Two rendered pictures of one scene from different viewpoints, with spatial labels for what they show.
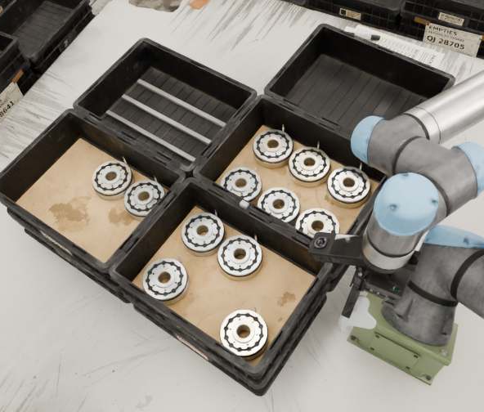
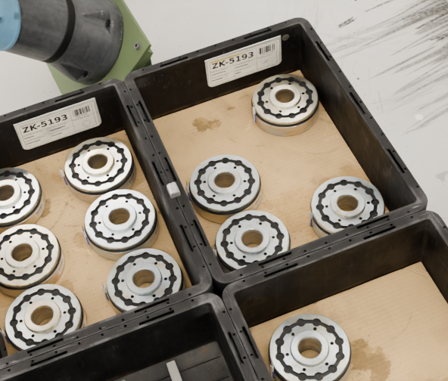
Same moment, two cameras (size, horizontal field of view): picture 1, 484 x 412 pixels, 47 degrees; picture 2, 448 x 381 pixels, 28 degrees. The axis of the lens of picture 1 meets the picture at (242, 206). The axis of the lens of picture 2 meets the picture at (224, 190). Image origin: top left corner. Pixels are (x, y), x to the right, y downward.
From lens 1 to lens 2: 1.31 m
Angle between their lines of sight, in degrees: 65
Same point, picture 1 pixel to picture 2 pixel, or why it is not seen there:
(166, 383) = not seen: hidden behind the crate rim
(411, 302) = (87, 15)
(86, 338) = not seen: outside the picture
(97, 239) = (424, 344)
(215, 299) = (293, 166)
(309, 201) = (71, 221)
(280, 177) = (76, 278)
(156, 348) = not seen: hidden behind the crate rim
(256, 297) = (241, 143)
